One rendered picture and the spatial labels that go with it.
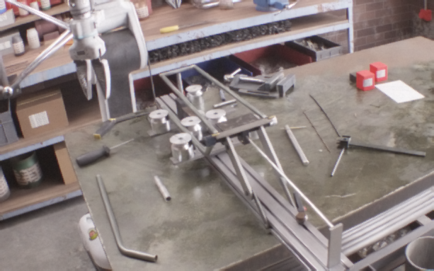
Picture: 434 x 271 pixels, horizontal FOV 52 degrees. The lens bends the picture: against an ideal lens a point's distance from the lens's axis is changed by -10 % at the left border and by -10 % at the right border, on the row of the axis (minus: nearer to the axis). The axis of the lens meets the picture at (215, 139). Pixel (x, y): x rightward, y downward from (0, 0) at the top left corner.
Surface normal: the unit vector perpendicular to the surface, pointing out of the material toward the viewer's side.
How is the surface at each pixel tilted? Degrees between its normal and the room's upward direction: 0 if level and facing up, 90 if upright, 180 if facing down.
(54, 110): 91
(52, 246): 0
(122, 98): 103
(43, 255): 0
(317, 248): 0
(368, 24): 90
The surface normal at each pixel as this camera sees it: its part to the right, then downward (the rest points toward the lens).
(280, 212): -0.11, -0.87
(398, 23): 0.40, 0.40
